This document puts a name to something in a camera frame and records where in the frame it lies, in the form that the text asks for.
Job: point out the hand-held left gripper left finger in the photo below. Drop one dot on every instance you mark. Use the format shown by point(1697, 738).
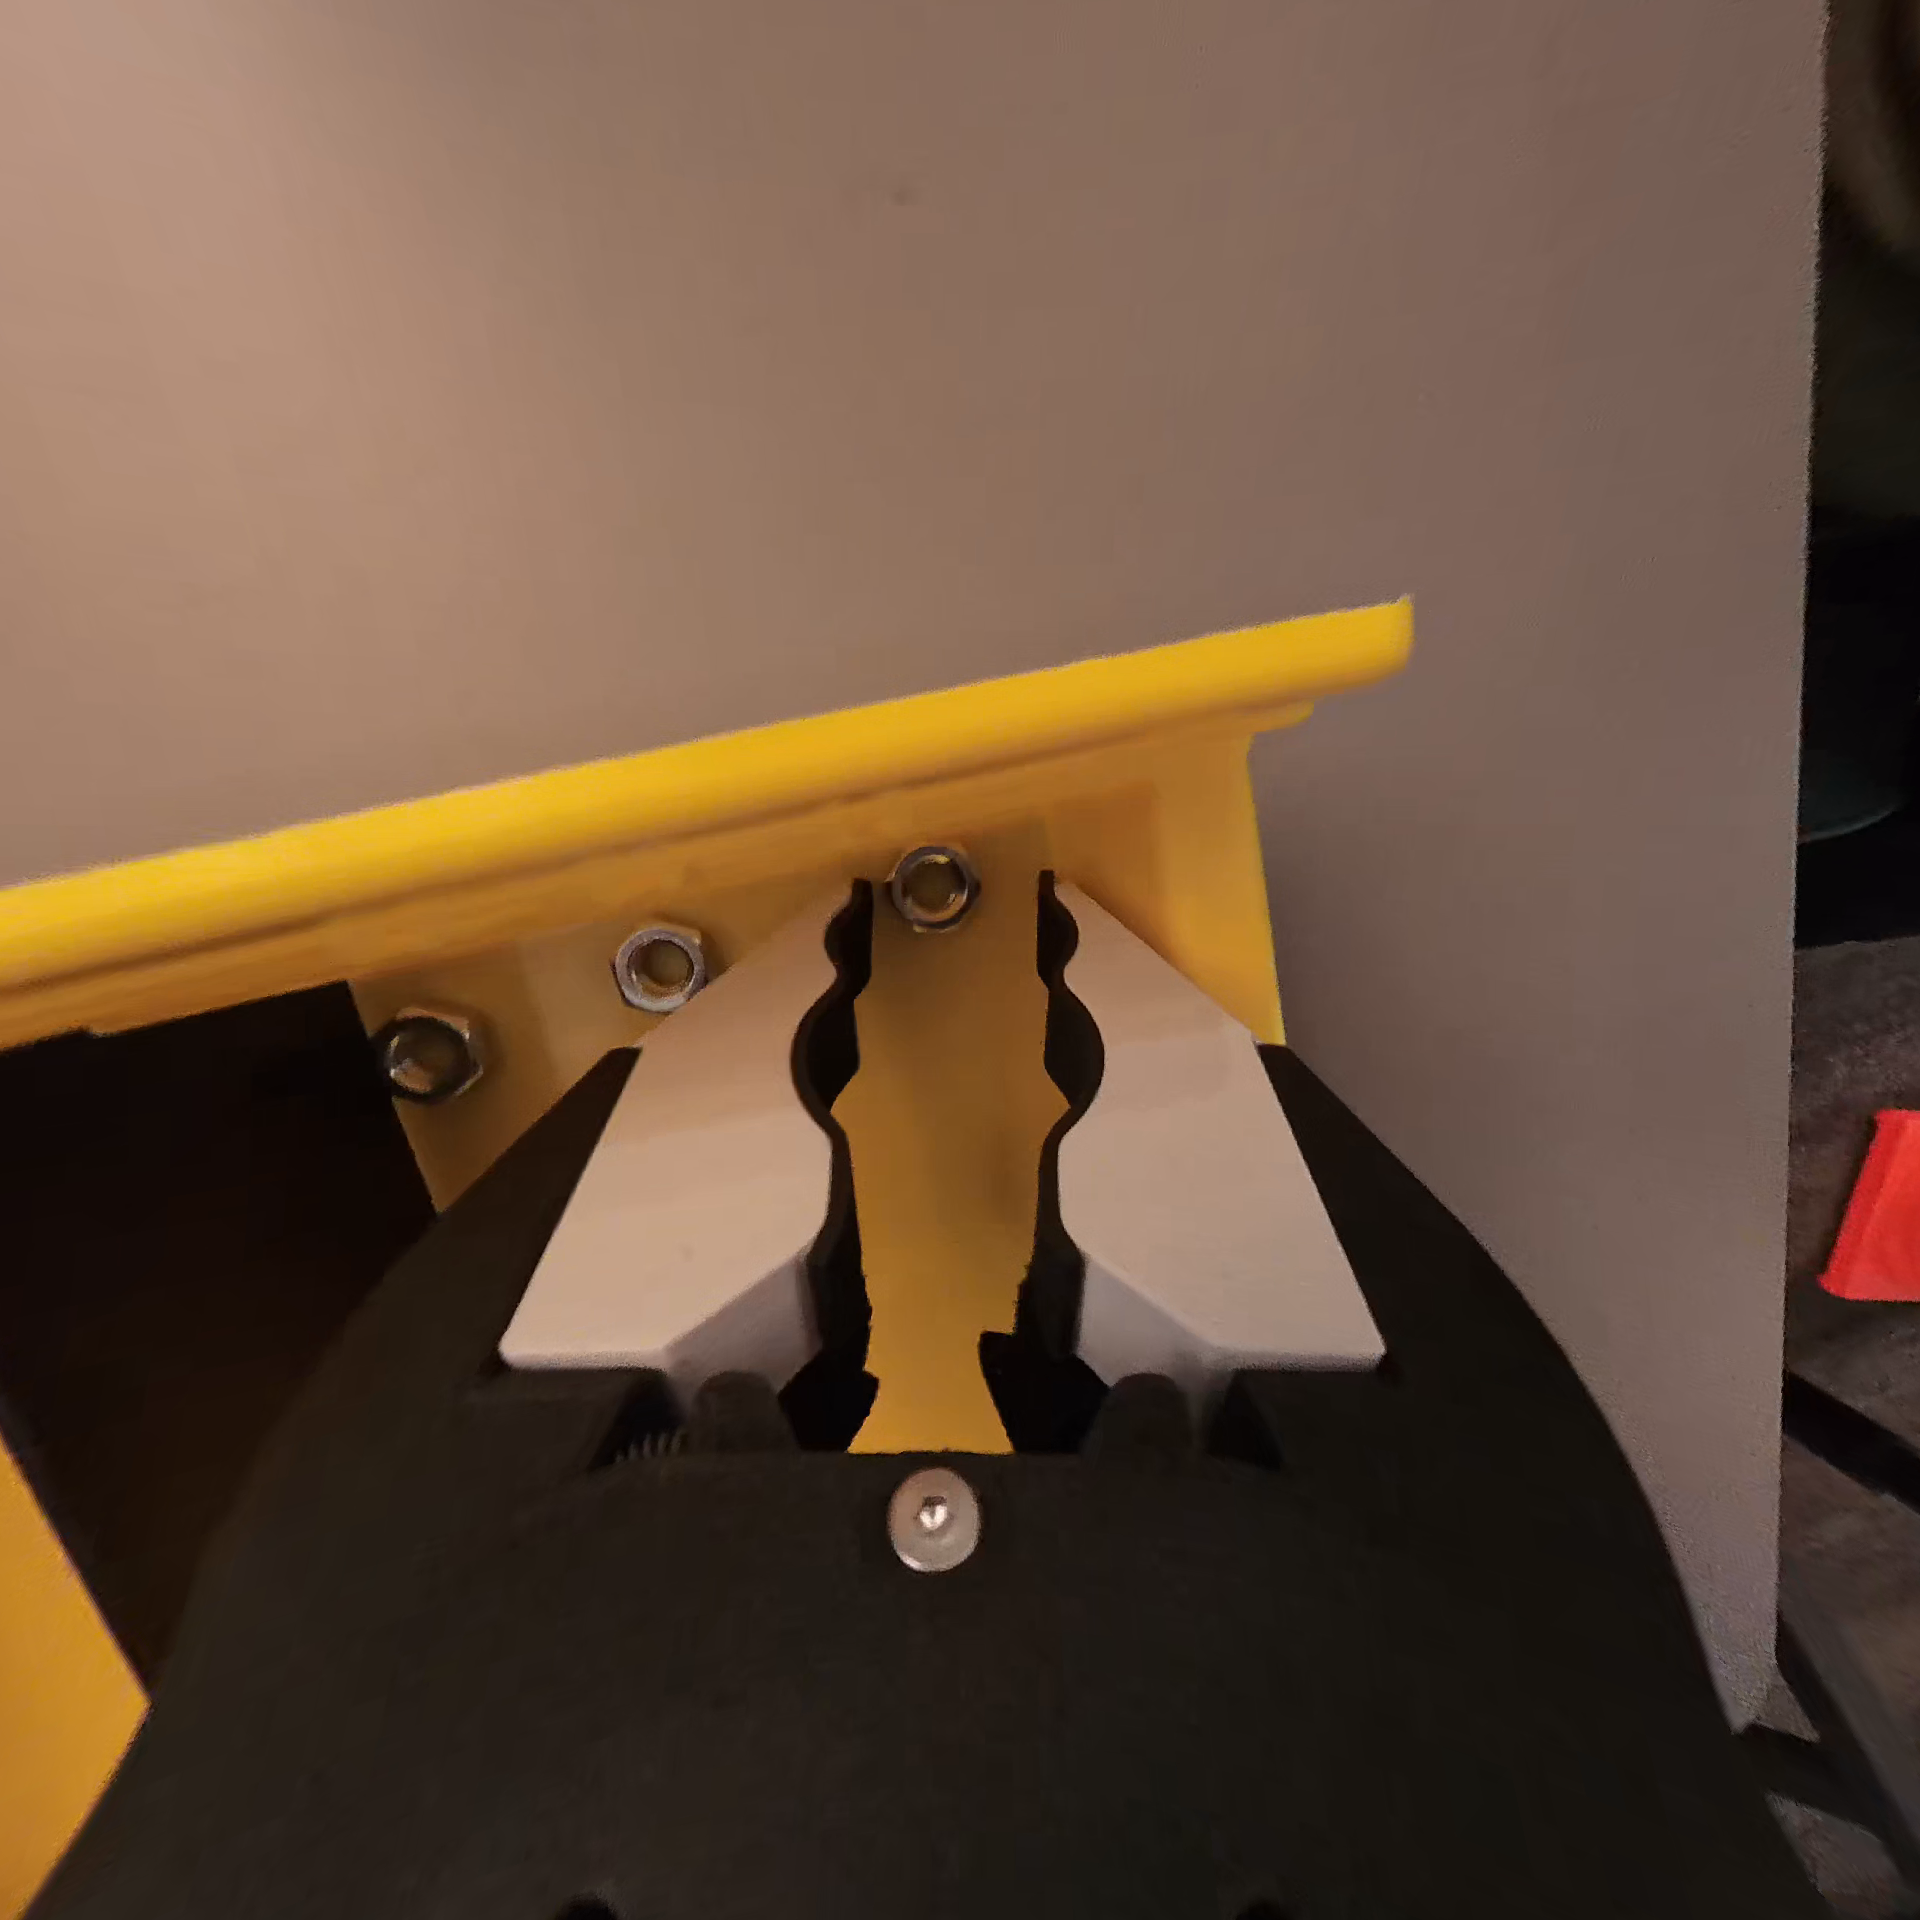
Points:
point(690, 1201)

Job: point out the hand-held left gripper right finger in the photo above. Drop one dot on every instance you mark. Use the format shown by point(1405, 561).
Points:
point(1200, 1201)

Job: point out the steel hex nut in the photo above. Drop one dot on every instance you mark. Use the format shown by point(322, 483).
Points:
point(389, 1059)
point(898, 887)
point(624, 968)

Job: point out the yellow plastic bin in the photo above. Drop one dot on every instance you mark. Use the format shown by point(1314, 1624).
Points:
point(751, 809)

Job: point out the black bin divider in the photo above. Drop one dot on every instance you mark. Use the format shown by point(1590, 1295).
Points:
point(194, 1275)

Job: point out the orange traffic cone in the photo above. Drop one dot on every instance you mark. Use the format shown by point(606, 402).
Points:
point(1882, 1214)

